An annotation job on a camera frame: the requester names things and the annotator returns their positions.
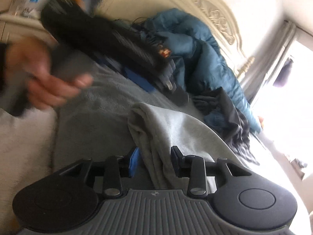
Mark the light grey hooded sweatshirt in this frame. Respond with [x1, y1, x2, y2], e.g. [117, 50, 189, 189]
[128, 103, 242, 191]

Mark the person's left hand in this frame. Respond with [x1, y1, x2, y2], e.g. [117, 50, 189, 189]
[1, 37, 93, 110]

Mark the grey bed blanket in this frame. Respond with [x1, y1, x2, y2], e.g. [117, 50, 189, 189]
[52, 55, 202, 171]

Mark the cream carved headboard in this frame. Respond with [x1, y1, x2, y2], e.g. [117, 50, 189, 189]
[96, 0, 255, 81]

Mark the dark grey jacket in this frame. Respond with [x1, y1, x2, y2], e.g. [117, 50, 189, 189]
[193, 87, 260, 165]

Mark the teal blue quilt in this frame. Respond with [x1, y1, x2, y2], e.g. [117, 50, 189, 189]
[136, 9, 262, 133]

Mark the grey window curtain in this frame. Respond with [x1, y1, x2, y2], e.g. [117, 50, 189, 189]
[241, 20, 297, 103]

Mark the beige folded garment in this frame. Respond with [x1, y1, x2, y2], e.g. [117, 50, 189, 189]
[1, 109, 57, 234]

